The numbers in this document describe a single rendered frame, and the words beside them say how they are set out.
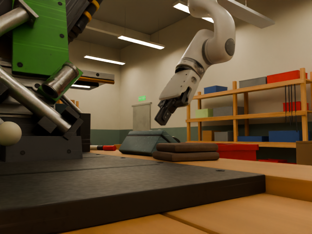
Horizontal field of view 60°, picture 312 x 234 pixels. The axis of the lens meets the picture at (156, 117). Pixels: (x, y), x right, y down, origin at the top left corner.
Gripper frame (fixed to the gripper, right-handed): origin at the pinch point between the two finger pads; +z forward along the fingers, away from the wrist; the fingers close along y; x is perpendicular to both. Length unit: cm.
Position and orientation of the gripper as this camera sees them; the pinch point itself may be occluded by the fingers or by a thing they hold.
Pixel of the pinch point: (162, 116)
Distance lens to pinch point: 73.7
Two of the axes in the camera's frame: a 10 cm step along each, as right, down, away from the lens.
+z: -4.7, 7.9, -3.9
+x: -6.7, -6.1, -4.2
